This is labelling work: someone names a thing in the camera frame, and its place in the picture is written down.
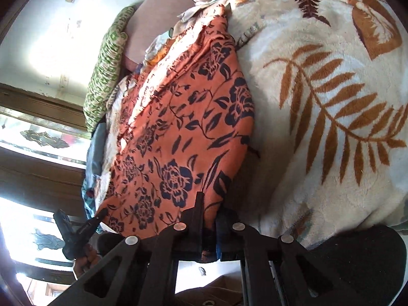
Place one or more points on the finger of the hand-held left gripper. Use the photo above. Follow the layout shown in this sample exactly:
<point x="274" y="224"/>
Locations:
<point x="100" y="217"/>

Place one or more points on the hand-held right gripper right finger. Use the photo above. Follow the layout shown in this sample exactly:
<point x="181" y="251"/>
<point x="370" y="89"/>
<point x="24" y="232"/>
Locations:
<point x="224" y="226"/>

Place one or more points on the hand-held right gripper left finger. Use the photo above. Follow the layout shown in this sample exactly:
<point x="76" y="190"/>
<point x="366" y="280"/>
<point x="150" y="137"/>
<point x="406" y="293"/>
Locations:
<point x="198" y="218"/>

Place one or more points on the orange floral cloth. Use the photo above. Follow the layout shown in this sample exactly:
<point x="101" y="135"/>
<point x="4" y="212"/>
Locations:
<point x="181" y="127"/>

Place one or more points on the person's left hand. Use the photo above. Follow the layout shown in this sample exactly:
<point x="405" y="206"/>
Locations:
<point x="87" y="259"/>

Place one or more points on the blue cloth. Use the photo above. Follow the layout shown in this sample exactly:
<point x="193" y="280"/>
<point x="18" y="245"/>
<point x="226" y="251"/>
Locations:
<point x="94" y="165"/>

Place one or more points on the brown cloth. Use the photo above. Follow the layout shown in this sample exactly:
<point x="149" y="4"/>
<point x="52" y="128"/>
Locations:
<point x="210" y="293"/>

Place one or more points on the wooden wardrobe with mirror panels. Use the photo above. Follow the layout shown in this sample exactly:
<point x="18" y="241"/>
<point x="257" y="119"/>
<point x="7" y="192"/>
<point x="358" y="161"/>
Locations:
<point x="35" y="165"/>

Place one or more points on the green patterned pillow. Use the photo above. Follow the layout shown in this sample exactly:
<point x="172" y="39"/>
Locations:
<point x="106" y="67"/>

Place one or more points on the leaf-print fleece blanket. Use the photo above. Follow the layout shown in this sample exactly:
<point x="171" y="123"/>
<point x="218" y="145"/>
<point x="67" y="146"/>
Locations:
<point x="318" y="102"/>

